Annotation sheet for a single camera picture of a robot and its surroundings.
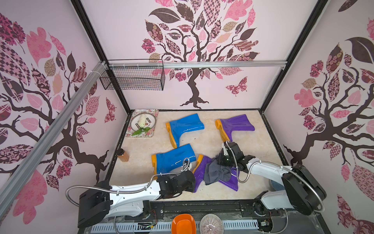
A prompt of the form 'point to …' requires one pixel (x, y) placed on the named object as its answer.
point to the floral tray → (150, 134)
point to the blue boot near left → (164, 162)
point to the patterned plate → (150, 121)
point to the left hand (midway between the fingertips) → (195, 185)
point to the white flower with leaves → (142, 122)
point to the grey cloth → (214, 172)
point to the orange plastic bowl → (183, 224)
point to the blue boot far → (176, 128)
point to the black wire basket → (134, 74)
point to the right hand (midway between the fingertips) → (215, 158)
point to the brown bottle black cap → (123, 155)
